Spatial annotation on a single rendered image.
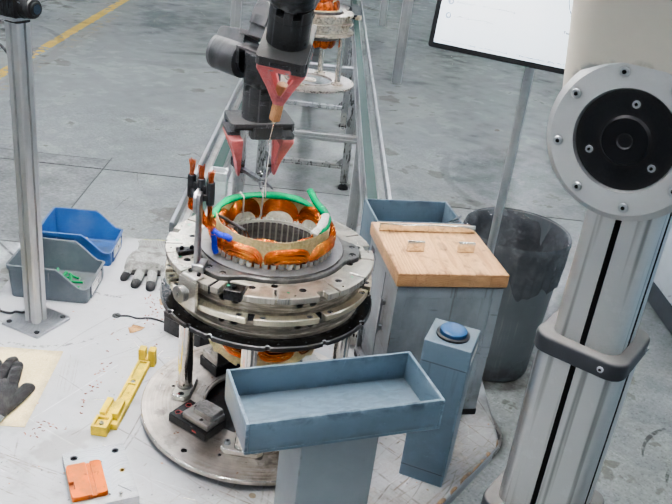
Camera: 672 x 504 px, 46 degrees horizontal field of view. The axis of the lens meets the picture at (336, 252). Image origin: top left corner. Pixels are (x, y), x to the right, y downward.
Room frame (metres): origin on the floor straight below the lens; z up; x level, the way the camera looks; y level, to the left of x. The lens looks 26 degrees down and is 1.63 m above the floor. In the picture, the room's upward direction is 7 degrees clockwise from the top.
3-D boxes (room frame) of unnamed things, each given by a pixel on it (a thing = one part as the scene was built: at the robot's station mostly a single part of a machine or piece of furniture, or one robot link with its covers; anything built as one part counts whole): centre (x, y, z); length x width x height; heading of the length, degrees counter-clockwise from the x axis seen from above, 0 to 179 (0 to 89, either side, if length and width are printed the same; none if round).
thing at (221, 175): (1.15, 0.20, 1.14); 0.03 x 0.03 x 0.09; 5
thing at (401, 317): (1.23, -0.17, 0.91); 0.19 x 0.19 x 0.26; 13
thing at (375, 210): (1.38, -0.14, 0.92); 0.17 x 0.11 x 0.28; 103
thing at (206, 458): (1.09, 0.10, 0.80); 0.39 x 0.39 x 0.01
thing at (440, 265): (1.23, -0.17, 1.05); 0.20 x 0.19 x 0.02; 13
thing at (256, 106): (1.21, 0.15, 1.28); 0.10 x 0.07 x 0.07; 112
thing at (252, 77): (1.21, 0.15, 1.34); 0.07 x 0.06 x 0.07; 55
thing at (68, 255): (1.42, 0.57, 0.82); 0.16 x 0.14 x 0.07; 93
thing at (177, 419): (1.01, 0.19, 0.81); 0.08 x 0.05 x 0.01; 59
